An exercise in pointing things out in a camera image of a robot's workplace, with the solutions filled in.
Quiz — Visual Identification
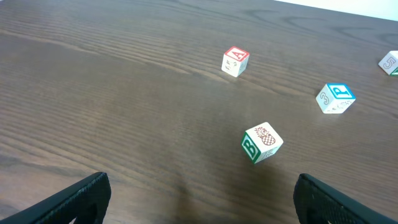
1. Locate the green number 5 block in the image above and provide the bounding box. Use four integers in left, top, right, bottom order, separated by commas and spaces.
378, 50, 398, 76

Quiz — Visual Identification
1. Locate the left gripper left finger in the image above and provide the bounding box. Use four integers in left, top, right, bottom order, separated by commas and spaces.
1, 172, 111, 224

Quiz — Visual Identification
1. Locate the blue letter P block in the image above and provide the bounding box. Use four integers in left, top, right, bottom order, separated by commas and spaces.
315, 83, 356, 114

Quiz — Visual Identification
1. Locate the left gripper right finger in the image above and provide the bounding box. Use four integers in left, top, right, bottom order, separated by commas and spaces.
293, 173, 397, 224

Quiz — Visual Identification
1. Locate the red letter A block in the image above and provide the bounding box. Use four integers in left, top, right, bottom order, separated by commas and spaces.
221, 46, 250, 77

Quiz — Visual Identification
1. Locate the pineapple green B block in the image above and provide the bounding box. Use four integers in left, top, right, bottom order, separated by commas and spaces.
241, 122, 284, 164

